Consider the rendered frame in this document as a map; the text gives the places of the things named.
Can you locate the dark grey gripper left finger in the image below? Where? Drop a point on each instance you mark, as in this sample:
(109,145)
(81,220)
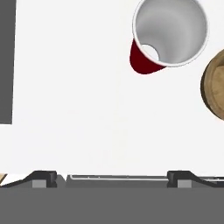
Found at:
(43,177)

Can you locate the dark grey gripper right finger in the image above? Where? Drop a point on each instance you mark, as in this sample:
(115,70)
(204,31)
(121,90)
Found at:
(179,176)

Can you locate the grey dishwasher door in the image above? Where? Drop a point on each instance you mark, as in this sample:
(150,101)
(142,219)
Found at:
(116,183)

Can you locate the brown wooden bowl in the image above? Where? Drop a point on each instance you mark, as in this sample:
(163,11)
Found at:
(214,87)

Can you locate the red cup with white inside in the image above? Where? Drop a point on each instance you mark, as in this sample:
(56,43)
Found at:
(175,29)

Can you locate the dark grey flat panel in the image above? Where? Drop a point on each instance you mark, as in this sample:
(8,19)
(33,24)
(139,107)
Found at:
(7,58)

